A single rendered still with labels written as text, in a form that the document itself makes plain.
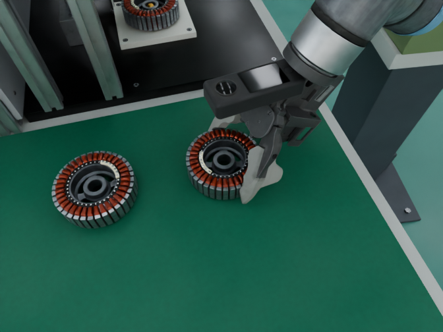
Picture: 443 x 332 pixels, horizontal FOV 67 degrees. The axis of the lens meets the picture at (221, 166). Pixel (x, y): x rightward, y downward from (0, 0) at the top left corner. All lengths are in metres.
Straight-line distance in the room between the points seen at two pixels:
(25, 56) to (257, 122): 0.34
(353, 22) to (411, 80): 0.63
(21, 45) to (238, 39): 0.38
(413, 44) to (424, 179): 0.92
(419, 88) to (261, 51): 0.50
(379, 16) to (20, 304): 0.52
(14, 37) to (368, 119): 0.86
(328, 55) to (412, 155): 1.31
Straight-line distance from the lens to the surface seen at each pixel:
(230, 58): 0.67
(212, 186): 0.47
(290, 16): 2.27
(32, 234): 0.54
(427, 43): 0.81
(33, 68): 0.58
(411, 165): 1.64
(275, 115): 0.42
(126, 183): 0.48
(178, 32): 0.72
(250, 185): 0.45
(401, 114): 1.10
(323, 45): 0.39
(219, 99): 0.38
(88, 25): 0.54
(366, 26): 0.39
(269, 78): 0.41
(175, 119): 0.59
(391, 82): 0.97
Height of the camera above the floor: 1.18
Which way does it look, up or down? 56 degrees down
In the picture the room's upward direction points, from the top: straight up
